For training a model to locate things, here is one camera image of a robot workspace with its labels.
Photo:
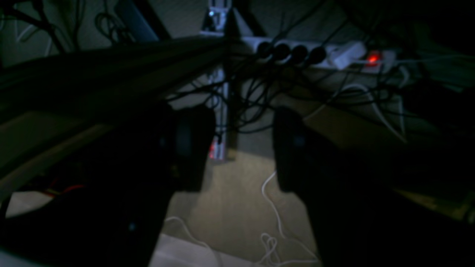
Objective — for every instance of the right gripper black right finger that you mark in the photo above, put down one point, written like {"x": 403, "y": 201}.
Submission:
{"x": 296, "y": 165}

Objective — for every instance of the white power strip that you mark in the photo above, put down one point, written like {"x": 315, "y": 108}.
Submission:
{"x": 350, "y": 56}

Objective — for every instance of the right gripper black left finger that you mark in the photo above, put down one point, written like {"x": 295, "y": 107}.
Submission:
{"x": 189, "y": 140}

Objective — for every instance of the aluminium table leg profile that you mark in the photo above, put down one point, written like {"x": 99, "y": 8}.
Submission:
{"x": 218, "y": 22}

